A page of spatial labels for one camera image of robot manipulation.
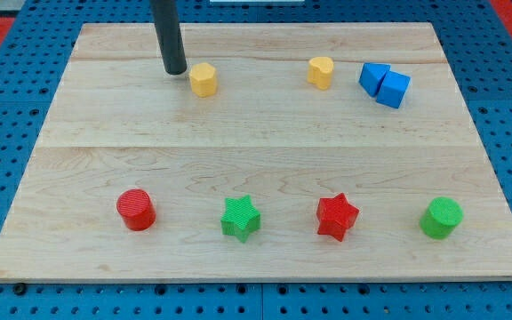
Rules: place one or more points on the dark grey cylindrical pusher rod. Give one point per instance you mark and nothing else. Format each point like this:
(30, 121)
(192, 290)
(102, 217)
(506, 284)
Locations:
(167, 25)

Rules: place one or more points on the yellow hexagon block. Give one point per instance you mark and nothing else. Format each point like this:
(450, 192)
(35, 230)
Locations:
(203, 79)

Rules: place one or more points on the yellow heart block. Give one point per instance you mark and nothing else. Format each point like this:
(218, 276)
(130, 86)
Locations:
(320, 71)

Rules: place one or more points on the red cylinder block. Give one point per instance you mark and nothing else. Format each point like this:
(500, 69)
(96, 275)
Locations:
(136, 209)

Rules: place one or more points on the light wooden board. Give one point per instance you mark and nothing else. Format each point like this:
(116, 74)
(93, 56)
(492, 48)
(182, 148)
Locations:
(117, 122)

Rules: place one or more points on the blue triangle block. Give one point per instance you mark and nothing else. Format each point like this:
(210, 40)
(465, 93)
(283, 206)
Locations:
(371, 77)

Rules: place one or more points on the green star block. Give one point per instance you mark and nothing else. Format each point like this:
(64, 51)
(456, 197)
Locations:
(240, 218)

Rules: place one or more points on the blue cube block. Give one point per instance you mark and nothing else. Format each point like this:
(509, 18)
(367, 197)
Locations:
(392, 89)

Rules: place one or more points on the red star block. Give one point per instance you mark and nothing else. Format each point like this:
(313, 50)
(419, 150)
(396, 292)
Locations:
(336, 215)

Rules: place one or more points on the green cylinder block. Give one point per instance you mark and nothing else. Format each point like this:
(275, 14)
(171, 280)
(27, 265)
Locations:
(441, 217)

